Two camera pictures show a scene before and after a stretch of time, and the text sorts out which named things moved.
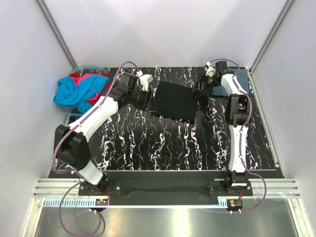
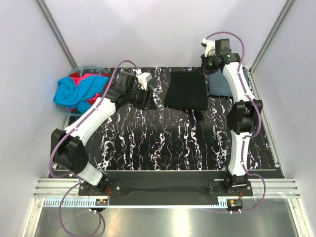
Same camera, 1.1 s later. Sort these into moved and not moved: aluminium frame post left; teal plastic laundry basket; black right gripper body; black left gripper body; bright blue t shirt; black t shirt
Moved: black right gripper body; black t shirt
Not moved: bright blue t shirt; black left gripper body; aluminium frame post left; teal plastic laundry basket
